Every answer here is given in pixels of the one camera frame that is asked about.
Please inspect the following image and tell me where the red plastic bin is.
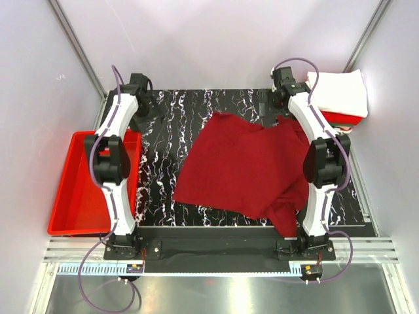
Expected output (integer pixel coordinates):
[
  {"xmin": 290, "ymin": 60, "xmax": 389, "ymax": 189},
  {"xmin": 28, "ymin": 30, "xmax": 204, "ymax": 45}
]
[{"xmin": 47, "ymin": 130, "xmax": 143, "ymax": 237}]

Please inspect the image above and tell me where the right aluminium frame post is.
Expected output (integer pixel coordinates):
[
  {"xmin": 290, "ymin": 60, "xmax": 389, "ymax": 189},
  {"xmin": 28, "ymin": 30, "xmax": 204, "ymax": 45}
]
[{"xmin": 342, "ymin": 0, "xmax": 393, "ymax": 73}]

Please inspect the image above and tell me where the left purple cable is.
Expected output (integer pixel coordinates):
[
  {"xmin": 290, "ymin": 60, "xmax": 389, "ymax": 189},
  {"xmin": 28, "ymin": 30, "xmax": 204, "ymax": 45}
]
[{"xmin": 77, "ymin": 64, "xmax": 142, "ymax": 311}]

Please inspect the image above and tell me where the green folded t-shirt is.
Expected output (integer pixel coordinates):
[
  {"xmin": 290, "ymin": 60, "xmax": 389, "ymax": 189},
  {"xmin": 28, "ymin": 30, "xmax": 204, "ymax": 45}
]
[{"xmin": 331, "ymin": 123, "xmax": 353, "ymax": 131}]

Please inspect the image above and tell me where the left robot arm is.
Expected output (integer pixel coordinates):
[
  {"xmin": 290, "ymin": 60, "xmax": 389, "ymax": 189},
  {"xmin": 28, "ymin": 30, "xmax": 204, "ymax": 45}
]
[{"xmin": 84, "ymin": 65, "xmax": 164, "ymax": 260}]

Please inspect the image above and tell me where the purple cable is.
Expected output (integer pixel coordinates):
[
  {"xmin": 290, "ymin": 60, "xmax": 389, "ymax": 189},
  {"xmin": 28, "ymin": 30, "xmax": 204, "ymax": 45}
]
[
  {"xmin": 274, "ymin": 58, "xmax": 354, "ymax": 283},
  {"xmin": 77, "ymin": 64, "xmax": 142, "ymax": 311}
]

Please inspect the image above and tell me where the red folded t-shirt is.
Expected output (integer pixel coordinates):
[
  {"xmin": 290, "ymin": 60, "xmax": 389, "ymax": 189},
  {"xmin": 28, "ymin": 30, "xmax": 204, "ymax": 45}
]
[{"xmin": 321, "ymin": 111, "xmax": 363, "ymax": 126}]

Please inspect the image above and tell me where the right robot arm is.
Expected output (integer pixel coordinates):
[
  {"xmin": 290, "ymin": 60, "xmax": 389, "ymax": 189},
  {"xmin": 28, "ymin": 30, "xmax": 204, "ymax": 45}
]
[{"xmin": 263, "ymin": 66, "xmax": 351, "ymax": 260}]

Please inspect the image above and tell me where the connector board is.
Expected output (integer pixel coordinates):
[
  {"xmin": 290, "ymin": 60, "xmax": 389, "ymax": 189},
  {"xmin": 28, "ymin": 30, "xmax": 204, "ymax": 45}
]
[
  {"xmin": 303, "ymin": 264, "xmax": 323, "ymax": 276},
  {"xmin": 126, "ymin": 264, "xmax": 144, "ymax": 274}
]

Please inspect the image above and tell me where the left connector board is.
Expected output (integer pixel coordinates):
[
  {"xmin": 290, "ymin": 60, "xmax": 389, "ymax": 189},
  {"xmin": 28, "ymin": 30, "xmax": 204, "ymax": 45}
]
[{"xmin": 126, "ymin": 264, "xmax": 144, "ymax": 274}]

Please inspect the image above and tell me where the white folded t-shirt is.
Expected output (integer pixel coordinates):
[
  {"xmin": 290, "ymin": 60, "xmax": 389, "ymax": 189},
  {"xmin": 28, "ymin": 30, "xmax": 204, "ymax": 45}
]
[{"xmin": 311, "ymin": 69, "xmax": 368, "ymax": 118}]

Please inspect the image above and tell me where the white slotted cable duct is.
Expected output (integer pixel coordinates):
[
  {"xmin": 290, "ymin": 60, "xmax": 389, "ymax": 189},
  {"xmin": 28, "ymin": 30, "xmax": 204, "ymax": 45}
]
[{"xmin": 58, "ymin": 262, "xmax": 302, "ymax": 277}]

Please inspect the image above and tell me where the left aluminium frame post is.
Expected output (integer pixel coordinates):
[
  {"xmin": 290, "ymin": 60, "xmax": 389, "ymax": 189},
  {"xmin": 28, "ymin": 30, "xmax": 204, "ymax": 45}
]
[{"xmin": 47, "ymin": 0, "xmax": 107, "ymax": 99}]

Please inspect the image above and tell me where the aluminium frame post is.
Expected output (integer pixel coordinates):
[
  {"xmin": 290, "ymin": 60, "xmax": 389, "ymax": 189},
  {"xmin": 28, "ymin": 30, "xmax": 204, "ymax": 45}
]
[
  {"xmin": 47, "ymin": 0, "xmax": 107, "ymax": 99},
  {"xmin": 342, "ymin": 0, "xmax": 393, "ymax": 73}
]

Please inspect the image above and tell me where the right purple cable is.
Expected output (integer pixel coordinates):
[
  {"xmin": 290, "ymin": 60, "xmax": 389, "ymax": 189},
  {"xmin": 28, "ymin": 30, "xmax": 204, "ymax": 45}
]
[{"xmin": 274, "ymin": 58, "xmax": 354, "ymax": 283}]

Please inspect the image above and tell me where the right connector board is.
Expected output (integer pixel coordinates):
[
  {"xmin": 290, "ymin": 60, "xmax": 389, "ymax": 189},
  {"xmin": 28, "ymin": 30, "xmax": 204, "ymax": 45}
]
[{"xmin": 303, "ymin": 264, "xmax": 323, "ymax": 276}]

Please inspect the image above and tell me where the cream folded t-shirt bottom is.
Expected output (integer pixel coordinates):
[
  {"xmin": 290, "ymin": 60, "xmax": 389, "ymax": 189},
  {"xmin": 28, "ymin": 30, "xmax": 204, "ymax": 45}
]
[{"xmin": 335, "ymin": 126, "xmax": 352, "ymax": 134}]

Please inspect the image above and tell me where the dark red t-shirt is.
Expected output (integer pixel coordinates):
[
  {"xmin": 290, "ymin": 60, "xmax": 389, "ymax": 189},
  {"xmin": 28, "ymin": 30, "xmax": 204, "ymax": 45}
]
[{"xmin": 173, "ymin": 113, "xmax": 308, "ymax": 237}]

